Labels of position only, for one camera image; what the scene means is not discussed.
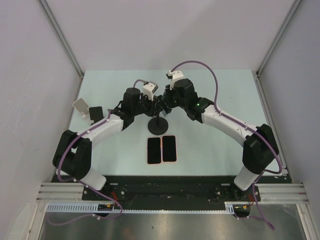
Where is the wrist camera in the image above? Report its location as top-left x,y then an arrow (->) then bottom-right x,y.
166,70 -> 184,89
142,81 -> 158,101

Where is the pink case phone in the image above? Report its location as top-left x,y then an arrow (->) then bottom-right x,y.
146,137 -> 162,165
162,135 -> 177,163

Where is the white cable duct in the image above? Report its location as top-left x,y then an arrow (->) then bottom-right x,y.
45,201 -> 235,215

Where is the grey case phone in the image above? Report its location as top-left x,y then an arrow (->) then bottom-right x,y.
162,110 -> 170,117

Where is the white phone stand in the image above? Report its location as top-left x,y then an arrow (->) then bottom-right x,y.
72,98 -> 90,121

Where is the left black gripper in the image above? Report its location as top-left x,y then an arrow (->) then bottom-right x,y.
131,91 -> 162,117

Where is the black round-base phone stand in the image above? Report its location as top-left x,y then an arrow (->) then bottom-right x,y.
147,114 -> 169,136

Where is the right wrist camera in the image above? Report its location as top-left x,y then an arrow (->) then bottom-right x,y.
166,70 -> 184,89

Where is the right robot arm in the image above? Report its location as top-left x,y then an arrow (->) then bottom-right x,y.
162,78 -> 279,201

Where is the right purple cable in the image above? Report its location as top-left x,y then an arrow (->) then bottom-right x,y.
169,60 -> 285,231

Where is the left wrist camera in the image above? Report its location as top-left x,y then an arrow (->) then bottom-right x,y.
142,81 -> 158,101

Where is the black square-base phone stand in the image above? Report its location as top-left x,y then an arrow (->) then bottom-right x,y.
89,106 -> 104,125

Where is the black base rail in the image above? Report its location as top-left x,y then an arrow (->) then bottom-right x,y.
51,174 -> 262,211

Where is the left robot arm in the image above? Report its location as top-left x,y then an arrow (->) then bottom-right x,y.
52,87 -> 171,200

